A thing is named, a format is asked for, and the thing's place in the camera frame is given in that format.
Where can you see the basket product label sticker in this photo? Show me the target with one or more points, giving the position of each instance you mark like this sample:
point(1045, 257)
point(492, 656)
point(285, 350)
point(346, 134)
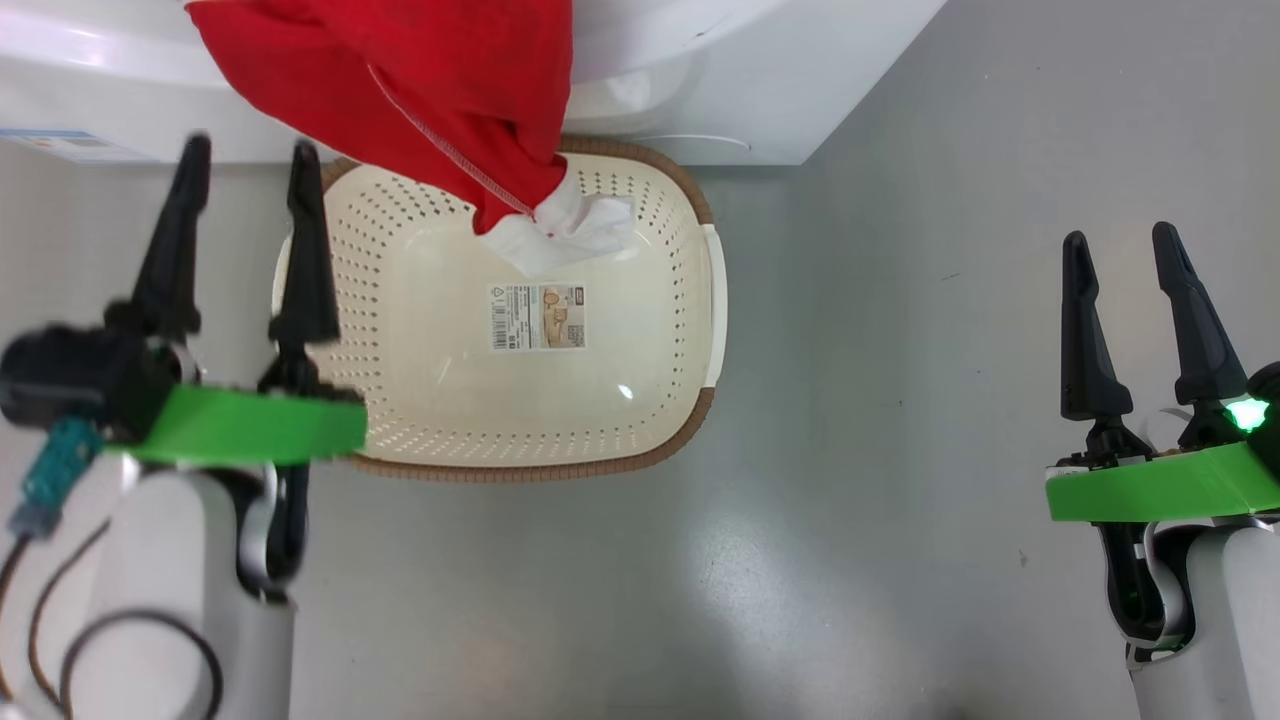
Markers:
point(537, 316)

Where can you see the cream perforated basket brown rim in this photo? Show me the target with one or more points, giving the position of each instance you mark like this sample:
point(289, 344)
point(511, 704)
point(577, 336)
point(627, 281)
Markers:
point(450, 400)

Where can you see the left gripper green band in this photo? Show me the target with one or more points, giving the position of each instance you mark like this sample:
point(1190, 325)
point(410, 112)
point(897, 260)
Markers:
point(250, 425)

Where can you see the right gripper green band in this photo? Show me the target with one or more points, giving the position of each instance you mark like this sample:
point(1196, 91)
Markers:
point(1150, 490)

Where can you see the red and white garment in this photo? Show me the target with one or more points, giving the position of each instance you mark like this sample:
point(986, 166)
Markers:
point(420, 80)

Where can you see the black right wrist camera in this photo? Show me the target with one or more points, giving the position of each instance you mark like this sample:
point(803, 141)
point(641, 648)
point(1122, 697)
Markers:
point(1265, 400)

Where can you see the blue energy label sticker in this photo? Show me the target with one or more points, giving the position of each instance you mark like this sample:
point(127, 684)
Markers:
point(70, 145)

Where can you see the round filter cover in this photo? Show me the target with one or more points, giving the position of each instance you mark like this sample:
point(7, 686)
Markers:
point(690, 139)

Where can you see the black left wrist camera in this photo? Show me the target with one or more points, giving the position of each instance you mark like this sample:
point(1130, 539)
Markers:
point(70, 375)

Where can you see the white front-load washing machine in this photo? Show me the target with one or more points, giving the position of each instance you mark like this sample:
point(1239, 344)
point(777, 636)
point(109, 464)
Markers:
point(750, 80)

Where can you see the teal left camera connector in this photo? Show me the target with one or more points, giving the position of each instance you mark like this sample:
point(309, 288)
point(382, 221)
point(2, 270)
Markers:
point(55, 475)

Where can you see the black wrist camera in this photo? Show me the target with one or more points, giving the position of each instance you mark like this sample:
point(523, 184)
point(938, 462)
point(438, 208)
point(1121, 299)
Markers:
point(1265, 400)
point(70, 375)

